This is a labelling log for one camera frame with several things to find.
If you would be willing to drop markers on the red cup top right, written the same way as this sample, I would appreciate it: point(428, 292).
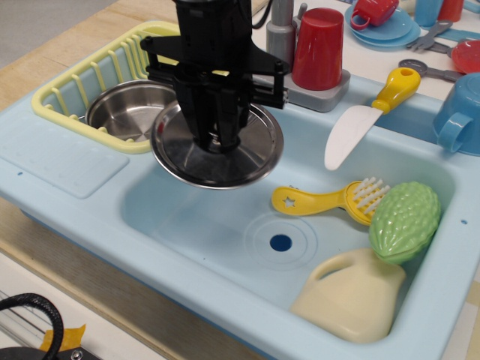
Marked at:
point(451, 10)

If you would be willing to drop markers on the steel pot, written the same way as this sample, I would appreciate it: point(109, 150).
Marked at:
point(128, 110)

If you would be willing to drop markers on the grey toy spoon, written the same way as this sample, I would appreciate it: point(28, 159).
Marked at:
point(426, 71)

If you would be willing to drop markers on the grey toy fork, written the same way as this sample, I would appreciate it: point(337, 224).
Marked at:
point(428, 40)

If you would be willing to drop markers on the red plastic mug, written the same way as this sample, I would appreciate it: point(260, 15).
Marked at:
point(371, 13)

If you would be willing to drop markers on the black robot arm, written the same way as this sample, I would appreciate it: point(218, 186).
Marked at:
point(216, 70)

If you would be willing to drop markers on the yellow toy dish brush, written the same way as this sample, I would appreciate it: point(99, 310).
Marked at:
point(359, 200)

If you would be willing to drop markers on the round steel pot lid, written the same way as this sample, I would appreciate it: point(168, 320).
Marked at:
point(257, 152)

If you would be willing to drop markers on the blue plastic cup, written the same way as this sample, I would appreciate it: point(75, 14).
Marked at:
point(427, 11)

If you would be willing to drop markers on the stacked blue plastic plates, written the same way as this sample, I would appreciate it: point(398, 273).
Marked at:
point(397, 32)

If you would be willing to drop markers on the blue plastic mug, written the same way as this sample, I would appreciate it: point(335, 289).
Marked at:
point(456, 125)

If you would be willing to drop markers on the grey toy faucet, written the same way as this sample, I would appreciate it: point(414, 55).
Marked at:
point(282, 32)

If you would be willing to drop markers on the cream toy detergent bottle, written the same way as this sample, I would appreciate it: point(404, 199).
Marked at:
point(351, 295)

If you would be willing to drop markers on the toy knife yellow handle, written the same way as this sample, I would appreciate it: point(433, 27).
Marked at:
point(401, 84)

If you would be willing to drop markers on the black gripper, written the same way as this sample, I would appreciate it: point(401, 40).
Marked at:
point(217, 36)

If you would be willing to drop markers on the yellow plastic dish rack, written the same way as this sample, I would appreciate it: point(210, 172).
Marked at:
point(66, 98)

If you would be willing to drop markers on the green toy bitter gourd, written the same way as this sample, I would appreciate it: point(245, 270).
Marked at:
point(404, 222)

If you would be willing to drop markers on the red plastic cup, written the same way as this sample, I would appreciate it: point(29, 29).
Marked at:
point(318, 57)

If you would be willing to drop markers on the yellow tape piece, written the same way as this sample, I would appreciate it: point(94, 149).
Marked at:
point(72, 338)

